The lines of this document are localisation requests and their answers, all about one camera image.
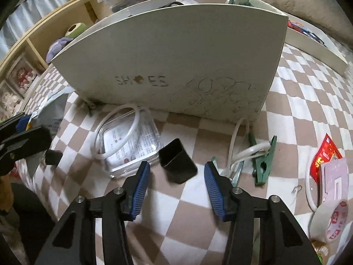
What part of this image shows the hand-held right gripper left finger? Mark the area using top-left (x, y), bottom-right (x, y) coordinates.
top-left (34, 161), bottom-right (151, 265)

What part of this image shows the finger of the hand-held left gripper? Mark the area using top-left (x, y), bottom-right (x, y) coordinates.
top-left (0, 113), bottom-right (31, 141)
top-left (0, 127), bottom-right (51, 169)

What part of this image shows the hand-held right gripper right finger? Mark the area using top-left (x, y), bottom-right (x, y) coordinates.
top-left (204, 161), bottom-right (320, 265)

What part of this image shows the small black plastic cup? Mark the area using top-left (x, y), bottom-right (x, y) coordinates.
top-left (158, 139), bottom-right (198, 184)

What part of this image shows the white cardboard shoe box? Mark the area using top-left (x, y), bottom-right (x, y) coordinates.
top-left (50, 0), bottom-right (289, 123)

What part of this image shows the boxed red doll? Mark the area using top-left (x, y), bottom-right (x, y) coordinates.
top-left (9, 58), bottom-right (42, 94)

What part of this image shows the clear plastic box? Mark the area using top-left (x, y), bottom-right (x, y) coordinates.
top-left (95, 106), bottom-right (162, 178)

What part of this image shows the purple plush toy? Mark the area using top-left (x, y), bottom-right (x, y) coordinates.
top-left (45, 37), bottom-right (73, 62)

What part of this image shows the grey curtain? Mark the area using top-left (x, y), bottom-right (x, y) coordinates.
top-left (0, 0), bottom-right (56, 61)

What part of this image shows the avocado plush toy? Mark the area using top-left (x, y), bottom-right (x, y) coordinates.
top-left (65, 22), bottom-right (86, 38)

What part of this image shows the tape roll red print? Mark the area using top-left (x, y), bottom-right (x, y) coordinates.
top-left (308, 199), bottom-right (351, 243)

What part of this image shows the red snack packet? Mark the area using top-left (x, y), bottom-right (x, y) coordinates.
top-left (309, 133), bottom-right (342, 183)

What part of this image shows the wooden bedside shelf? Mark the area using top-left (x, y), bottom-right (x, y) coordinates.
top-left (0, 0), bottom-right (111, 111)

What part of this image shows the pink card box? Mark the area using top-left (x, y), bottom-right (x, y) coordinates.
top-left (320, 157), bottom-right (351, 202)

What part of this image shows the shallow white cardboard tray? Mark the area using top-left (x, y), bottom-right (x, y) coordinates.
top-left (284, 12), bottom-right (348, 76)

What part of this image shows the pile of colourful lighters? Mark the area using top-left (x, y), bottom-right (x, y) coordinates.
top-left (287, 20), bottom-right (326, 45)

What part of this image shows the white cord loop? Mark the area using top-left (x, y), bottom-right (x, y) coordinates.
top-left (229, 118), bottom-right (272, 177)

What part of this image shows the white tube ring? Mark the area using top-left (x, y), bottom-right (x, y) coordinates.
top-left (94, 103), bottom-right (142, 161)

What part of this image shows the white plastic ring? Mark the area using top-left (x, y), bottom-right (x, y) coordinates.
top-left (304, 166), bottom-right (322, 212)

